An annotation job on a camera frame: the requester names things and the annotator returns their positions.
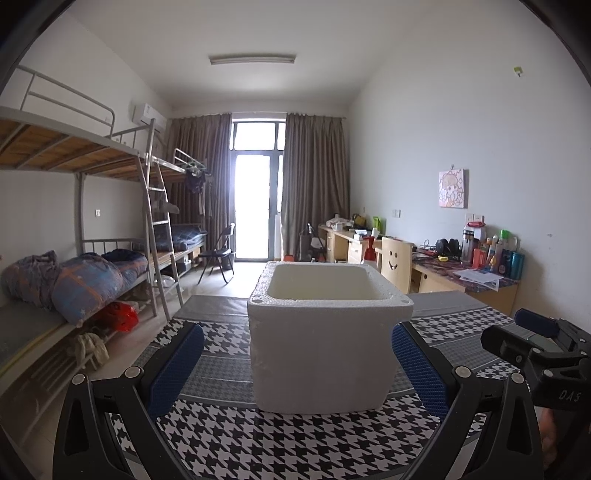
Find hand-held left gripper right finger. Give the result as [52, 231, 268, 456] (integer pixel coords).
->
[391, 322, 543, 480]

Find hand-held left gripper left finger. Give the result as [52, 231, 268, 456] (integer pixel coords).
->
[52, 322, 205, 480]

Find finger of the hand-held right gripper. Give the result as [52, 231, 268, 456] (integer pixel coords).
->
[480, 324, 561, 377]
[514, 308, 583, 354]

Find white foam box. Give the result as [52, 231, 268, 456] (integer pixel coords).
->
[247, 260, 415, 413]

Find person's right hand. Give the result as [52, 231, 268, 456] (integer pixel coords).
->
[539, 408, 561, 469]

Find wooden desk with patterned cover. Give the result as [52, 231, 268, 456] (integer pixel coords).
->
[409, 251, 519, 317]

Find printed papers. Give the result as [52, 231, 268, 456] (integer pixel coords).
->
[452, 268, 504, 291]

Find row of toiletry bottles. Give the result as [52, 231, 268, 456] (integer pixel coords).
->
[472, 229, 526, 281]

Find red plastic bag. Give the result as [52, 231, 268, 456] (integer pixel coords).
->
[99, 301, 139, 332]

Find pale yellow cloth bundle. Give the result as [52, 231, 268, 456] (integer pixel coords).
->
[69, 330, 110, 370]

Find wooden smiley chair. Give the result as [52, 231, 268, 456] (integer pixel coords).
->
[381, 236, 415, 295]

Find dark blue quilt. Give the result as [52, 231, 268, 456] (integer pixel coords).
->
[102, 249, 148, 287]

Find houndstooth blanket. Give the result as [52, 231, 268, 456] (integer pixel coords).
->
[108, 291, 520, 480]

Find blue orange checked quilt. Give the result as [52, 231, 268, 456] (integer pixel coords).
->
[51, 253, 123, 326]

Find black folding chair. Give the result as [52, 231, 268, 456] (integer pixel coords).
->
[198, 223, 236, 284]

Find metal bed ladder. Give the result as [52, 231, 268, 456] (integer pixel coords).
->
[145, 119, 184, 319]

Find blue plaid quilt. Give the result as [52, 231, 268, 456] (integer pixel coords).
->
[168, 223, 207, 252]

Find plain wooden desk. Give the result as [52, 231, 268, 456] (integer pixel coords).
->
[318, 224, 384, 273]

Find grey purple bedding bundle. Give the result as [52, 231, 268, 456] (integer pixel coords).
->
[2, 251, 61, 310]

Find glass balcony door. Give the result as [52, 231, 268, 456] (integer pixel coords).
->
[229, 119, 287, 261]

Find dark hanging clothes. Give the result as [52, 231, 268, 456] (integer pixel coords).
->
[184, 168, 208, 215]

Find small metal bunk bed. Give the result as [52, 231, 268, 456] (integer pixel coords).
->
[139, 148, 208, 278]

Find brown curtain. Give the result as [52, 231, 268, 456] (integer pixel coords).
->
[280, 111, 350, 261]
[166, 113, 233, 259]

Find white air conditioner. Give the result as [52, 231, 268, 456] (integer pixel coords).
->
[134, 102, 168, 134]

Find large metal bunk bed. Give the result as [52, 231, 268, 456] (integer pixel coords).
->
[0, 65, 185, 384]

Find ceiling light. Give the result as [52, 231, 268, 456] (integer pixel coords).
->
[209, 54, 296, 66]

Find cartoon wall picture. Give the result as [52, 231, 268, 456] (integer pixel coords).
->
[438, 169, 469, 208]

